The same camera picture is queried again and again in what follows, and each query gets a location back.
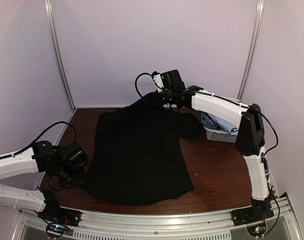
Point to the left circuit board with LEDs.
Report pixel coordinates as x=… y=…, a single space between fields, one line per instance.
x=56 y=230

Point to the right aluminium frame post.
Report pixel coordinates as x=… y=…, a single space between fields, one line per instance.
x=256 y=31

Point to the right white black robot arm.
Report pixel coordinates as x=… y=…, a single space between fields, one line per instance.
x=250 y=140

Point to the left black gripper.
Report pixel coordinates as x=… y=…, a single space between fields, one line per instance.
x=79 y=180

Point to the left aluminium frame post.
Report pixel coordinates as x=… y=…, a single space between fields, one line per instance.
x=57 y=53

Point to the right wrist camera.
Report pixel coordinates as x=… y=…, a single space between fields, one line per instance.
x=156 y=76

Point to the black long sleeve shirt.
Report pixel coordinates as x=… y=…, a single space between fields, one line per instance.
x=137 y=158

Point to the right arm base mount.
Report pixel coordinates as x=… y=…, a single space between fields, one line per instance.
x=249 y=215

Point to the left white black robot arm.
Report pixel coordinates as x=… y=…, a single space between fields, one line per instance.
x=64 y=162

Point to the right circuit board with LEDs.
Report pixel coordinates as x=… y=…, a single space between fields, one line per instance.
x=256 y=230

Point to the aluminium frame post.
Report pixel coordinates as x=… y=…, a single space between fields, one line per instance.
x=57 y=53
x=256 y=31

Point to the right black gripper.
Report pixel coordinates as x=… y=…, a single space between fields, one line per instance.
x=160 y=99

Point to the light blue shirt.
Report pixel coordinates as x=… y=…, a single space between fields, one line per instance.
x=225 y=125

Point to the front aluminium rail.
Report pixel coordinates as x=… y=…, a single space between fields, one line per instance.
x=213 y=225

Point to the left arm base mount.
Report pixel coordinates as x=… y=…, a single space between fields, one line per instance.
x=55 y=213

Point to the white perforated plastic basket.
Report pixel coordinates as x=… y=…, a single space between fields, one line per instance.
x=220 y=136

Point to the blue checkered shirt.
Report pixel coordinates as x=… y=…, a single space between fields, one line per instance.
x=209 y=123

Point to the circuit board with leds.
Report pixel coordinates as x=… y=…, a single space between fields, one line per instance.
x=256 y=230
x=56 y=230

